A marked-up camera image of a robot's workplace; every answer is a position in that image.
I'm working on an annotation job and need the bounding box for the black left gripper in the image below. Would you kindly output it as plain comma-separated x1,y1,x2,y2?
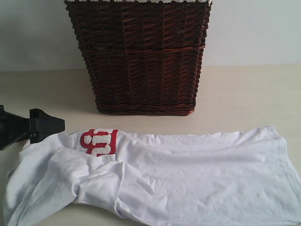
0,105,65,151

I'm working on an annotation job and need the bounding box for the white t-shirt with red lettering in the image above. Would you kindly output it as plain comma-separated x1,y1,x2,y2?
3,126,301,226

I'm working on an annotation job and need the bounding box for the dark brown wicker basket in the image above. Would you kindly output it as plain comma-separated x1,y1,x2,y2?
65,0,212,116

